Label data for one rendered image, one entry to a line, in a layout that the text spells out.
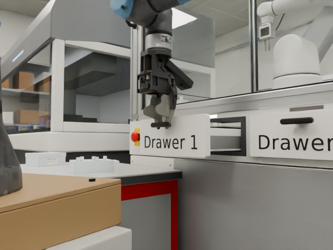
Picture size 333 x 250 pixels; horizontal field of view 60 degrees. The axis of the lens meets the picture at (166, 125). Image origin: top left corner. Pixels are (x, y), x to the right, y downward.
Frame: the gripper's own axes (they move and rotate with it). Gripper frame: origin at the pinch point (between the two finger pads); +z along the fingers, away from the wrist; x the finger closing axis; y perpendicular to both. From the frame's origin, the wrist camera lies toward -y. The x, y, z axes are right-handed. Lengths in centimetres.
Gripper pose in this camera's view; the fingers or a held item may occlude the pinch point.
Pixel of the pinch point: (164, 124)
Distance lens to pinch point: 81.4
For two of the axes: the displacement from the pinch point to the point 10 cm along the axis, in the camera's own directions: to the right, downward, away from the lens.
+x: 6.3, -0.4, -7.8
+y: -7.8, -0.4, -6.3
